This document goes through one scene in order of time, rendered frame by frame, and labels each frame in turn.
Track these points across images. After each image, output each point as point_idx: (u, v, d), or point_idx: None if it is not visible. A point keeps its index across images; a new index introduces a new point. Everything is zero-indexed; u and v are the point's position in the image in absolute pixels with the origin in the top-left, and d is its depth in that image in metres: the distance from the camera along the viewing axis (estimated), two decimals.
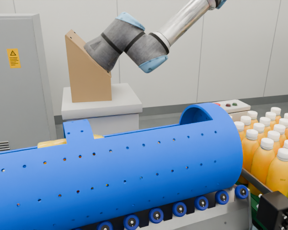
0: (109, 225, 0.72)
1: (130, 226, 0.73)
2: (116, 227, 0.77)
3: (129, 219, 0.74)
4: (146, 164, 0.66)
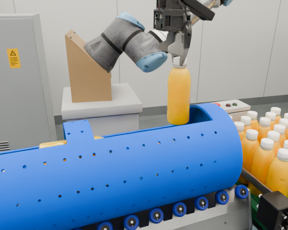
0: (109, 225, 0.72)
1: (130, 226, 0.73)
2: (116, 227, 0.77)
3: (129, 219, 0.74)
4: (146, 165, 0.66)
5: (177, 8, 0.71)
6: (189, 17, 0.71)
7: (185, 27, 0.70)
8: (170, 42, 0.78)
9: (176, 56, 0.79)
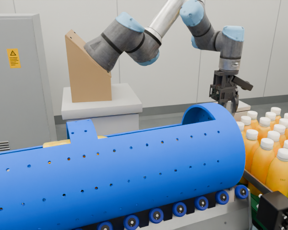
0: (111, 227, 0.72)
1: (128, 225, 0.73)
2: (116, 227, 0.77)
3: (130, 218, 0.74)
4: (150, 164, 0.66)
5: (228, 86, 1.00)
6: (236, 91, 1.00)
7: (234, 99, 1.00)
8: None
9: None
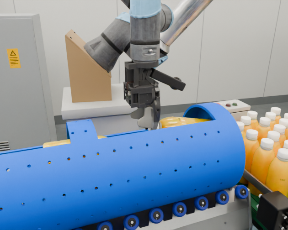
0: (111, 227, 0.72)
1: (128, 225, 0.73)
2: (116, 227, 0.77)
3: (130, 218, 0.74)
4: (150, 164, 0.66)
5: (145, 84, 0.70)
6: (157, 92, 0.70)
7: (154, 102, 0.70)
8: (141, 111, 0.77)
9: None
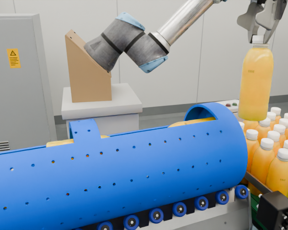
0: (111, 229, 0.72)
1: (128, 223, 0.73)
2: (116, 227, 0.77)
3: (131, 218, 0.74)
4: (152, 164, 0.66)
5: None
6: None
7: None
8: (250, 17, 0.64)
9: (255, 34, 0.65)
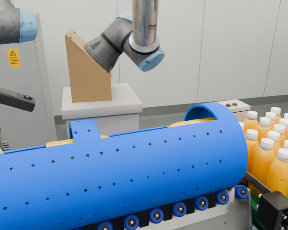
0: (111, 229, 0.72)
1: (128, 223, 0.73)
2: (116, 227, 0.77)
3: (131, 218, 0.74)
4: (152, 164, 0.66)
5: None
6: None
7: None
8: None
9: None
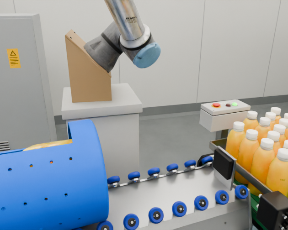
0: None
1: (135, 223, 0.74)
2: (116, 227, 0.77)
3: (130, 225, 0.73)
4: None
5: None
6: None
7: None
8: None
9: None
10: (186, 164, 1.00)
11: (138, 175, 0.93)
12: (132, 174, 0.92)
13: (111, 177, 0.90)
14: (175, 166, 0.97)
